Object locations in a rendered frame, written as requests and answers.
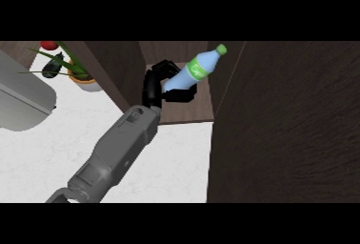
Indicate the dark brown wooden cabinet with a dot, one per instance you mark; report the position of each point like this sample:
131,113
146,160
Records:
140,73

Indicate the red tomato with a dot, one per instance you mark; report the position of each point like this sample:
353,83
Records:
49,45

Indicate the clear green-capped water bottle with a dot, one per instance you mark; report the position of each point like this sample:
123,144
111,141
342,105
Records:
195,71

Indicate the potted green plant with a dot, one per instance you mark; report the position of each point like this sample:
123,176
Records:
74,68

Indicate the dark brown cabinet door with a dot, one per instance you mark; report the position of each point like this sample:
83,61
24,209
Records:
285,124

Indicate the dark eggplant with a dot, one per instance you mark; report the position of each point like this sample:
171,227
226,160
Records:
52,67

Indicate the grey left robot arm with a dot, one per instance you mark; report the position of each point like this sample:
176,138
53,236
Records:
117,149

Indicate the grey appliance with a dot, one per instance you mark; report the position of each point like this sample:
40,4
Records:
21,95

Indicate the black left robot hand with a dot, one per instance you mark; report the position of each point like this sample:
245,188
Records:
151,87

